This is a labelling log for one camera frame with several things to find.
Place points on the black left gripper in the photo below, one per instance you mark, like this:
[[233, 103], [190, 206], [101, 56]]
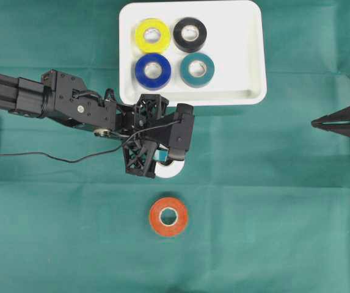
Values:
[[139, 151]]

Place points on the white tape roll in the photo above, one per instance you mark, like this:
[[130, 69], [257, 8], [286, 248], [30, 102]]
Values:
[[168, 169]]

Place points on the blue tape roll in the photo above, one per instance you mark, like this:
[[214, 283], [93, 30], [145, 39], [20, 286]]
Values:
[[153, 71]]

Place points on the teal tape roll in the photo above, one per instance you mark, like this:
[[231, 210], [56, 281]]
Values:
[[197, 70]]

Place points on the yellow tape roll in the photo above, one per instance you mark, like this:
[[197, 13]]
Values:
[[152, 35]]

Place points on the black tape roll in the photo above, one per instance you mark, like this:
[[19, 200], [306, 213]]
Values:
[[189, 34]]

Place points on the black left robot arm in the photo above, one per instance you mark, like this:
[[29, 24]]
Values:
[[65, 99]]

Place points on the red tape roll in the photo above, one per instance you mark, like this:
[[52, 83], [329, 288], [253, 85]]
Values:
[[168, 217]]

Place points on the white plastic tray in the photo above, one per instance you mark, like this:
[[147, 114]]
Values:
[[234, 43]]

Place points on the green table cloth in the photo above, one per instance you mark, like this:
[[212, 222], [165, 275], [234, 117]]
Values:
[[268, 195]]

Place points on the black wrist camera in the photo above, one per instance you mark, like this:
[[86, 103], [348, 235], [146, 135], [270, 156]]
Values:
[[177, 137]]

